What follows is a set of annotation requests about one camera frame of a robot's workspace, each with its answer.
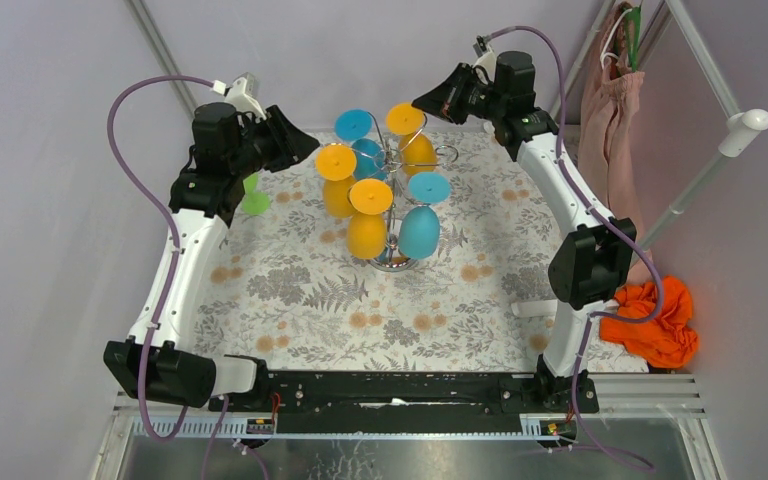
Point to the white pipe on table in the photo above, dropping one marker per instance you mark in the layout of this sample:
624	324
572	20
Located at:
534	308

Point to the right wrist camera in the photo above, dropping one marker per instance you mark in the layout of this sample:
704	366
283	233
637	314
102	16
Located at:
486	58

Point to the chrome wine glass rack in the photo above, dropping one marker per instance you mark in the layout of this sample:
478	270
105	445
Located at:
391	259

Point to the green wine glass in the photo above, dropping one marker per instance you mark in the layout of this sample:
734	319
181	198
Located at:
254	202

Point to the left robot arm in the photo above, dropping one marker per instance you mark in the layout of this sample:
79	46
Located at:
157	360

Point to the orange wine glass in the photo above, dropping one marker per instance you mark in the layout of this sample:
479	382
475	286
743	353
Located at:
336	164
367	229
417	152

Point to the orange wine glass front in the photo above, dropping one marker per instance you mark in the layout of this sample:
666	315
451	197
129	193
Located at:
367	229

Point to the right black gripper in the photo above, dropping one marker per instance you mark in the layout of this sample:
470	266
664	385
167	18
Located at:
445	99

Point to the blue wine glass back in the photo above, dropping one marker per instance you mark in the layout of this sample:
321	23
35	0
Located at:
353	127

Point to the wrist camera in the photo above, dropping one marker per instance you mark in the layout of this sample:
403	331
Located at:
241	93
486	58

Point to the pink hanging cloth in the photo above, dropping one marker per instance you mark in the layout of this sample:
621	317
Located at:
610	101

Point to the orange wine glass back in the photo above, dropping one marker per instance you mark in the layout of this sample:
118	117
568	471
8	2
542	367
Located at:
417	152

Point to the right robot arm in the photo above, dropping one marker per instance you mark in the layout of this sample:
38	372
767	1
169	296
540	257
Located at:
594	258

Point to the orange wine glass left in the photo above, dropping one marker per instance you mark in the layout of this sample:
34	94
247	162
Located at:
336	164

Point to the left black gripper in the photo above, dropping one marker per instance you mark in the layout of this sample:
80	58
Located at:
275	137

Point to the orange cloth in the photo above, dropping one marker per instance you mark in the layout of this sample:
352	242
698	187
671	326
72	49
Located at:
667	341

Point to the blue wine glass front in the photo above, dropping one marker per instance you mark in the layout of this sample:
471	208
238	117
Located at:
420	228

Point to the white pipe frame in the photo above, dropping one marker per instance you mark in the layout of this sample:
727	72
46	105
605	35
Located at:
676	157

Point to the blue wine glass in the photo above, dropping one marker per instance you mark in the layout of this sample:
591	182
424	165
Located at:
353	127
420	228

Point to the floral tablecloth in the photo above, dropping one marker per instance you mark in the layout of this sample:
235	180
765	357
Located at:
284	287

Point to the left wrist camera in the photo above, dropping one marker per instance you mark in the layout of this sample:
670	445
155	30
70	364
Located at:
241	93

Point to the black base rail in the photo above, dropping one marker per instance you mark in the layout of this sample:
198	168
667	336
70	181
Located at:
368	402

